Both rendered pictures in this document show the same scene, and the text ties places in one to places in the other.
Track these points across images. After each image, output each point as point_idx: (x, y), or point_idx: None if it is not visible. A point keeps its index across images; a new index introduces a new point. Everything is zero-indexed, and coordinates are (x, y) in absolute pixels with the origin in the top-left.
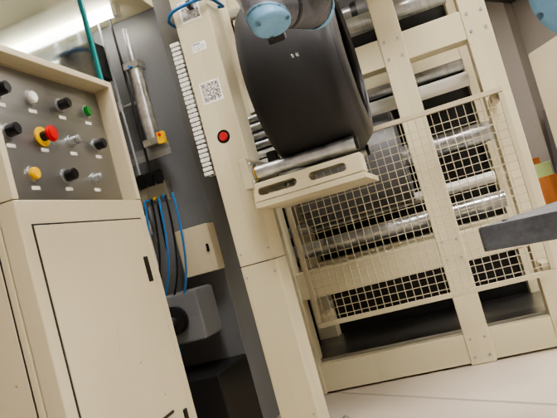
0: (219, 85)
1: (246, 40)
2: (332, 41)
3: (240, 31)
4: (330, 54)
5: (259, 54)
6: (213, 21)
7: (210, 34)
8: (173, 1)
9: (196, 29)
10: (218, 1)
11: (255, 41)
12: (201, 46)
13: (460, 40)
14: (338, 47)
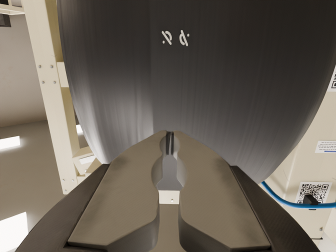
0: (332, 78)
1: (290, 135)
2: (67, 47)
3: (286, 156)
4: (72, 6)
5: (282, 84)
6: (284, 169)
7: (302, 156)
8: (325, 211)
9: (316, 169)
10: (264, 186)
11: (271, 124)
12: (323, 146)
13: (62, 63)
14: (59, 28)
